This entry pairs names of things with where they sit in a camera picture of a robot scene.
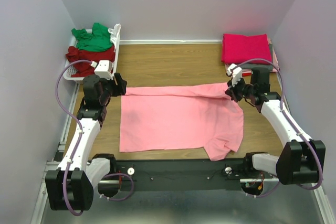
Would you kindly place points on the white garment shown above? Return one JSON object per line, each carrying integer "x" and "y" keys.
{"x": 115, "y": 33}

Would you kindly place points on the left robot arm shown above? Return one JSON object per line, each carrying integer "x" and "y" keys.
{"x": 71, "y": 185}

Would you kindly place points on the green t shirt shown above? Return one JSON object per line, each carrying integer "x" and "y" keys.
{"x": 98, "y": 40}

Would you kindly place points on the folded light pink t shirt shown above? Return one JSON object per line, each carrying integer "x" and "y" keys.
{"x": 275, "y": 61}

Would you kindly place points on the folded red t shirt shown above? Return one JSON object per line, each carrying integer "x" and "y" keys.
{"x": 246, "y": 73}

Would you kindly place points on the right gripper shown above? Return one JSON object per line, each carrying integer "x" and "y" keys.
{"x": 231, "y": 91}

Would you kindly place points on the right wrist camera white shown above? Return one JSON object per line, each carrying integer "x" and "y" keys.
{"x": 235, "y": 72}

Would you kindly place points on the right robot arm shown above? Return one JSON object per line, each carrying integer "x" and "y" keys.
{"x": 302, "y": 158}

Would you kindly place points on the white plastic basket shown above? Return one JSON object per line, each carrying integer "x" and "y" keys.
{"x": 72, "y": 70}

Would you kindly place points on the aluminium frame rail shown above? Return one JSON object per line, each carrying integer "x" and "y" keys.
{"x": 285, "y": 204}

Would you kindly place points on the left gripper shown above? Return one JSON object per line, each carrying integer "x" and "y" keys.
{"x": 121, "y": 88}

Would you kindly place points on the folded magenta t shirt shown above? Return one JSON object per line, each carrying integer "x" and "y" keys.
{"x": 231, "y": 39}

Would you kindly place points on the dark red t shirt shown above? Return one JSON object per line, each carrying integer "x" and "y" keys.
{"x": 84, "y": 69}

